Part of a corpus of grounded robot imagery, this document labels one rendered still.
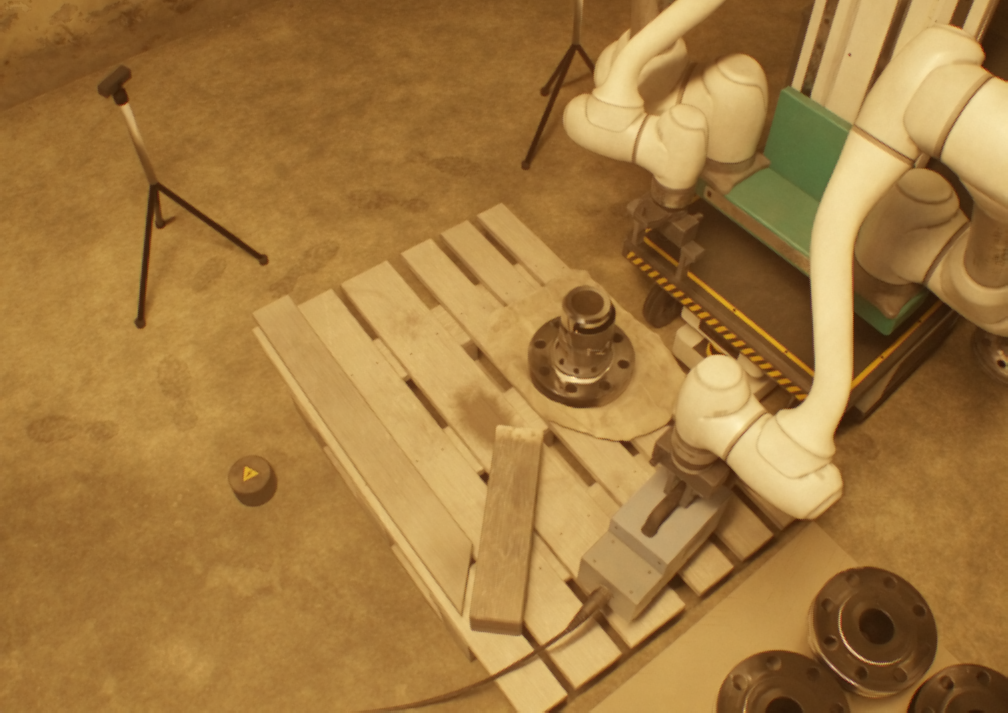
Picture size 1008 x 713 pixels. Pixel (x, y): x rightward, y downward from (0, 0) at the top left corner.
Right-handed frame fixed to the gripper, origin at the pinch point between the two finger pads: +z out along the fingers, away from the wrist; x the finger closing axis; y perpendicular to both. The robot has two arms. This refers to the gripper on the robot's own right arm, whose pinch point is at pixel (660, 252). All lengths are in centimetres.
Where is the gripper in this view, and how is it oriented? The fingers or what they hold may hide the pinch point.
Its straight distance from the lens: 191.0
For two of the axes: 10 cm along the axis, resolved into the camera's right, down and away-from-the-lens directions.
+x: -6.4, -6.1, 4.7
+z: 0.0, 6.1, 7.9
